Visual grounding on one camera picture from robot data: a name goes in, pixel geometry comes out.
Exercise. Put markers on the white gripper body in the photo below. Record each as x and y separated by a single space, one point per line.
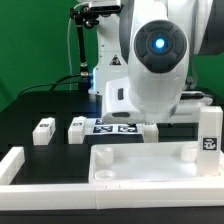
118 109

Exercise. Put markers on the white desk tabletop tray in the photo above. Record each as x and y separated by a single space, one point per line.
149 162

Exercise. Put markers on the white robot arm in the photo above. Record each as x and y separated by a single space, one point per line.
157 40

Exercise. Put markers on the fiducial marker base sheet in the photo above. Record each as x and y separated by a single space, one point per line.
97 127

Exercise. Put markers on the white U-shaped obstacle fence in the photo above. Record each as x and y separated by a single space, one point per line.
99 195

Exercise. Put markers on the black camera on mount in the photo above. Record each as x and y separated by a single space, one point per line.
104 6

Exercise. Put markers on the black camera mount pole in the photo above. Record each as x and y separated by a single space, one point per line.
83 18

